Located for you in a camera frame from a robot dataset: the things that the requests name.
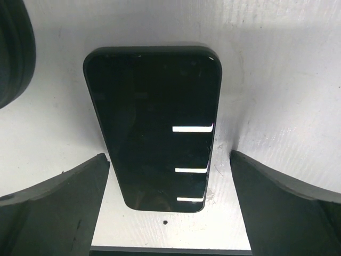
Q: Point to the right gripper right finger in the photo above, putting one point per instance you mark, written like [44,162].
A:
[284,215]

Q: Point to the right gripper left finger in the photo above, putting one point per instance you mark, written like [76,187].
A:
[57,216]

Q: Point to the black phone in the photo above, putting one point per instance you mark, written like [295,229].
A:
[157,111]

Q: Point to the black round stand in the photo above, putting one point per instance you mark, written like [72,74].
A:
[18,50]

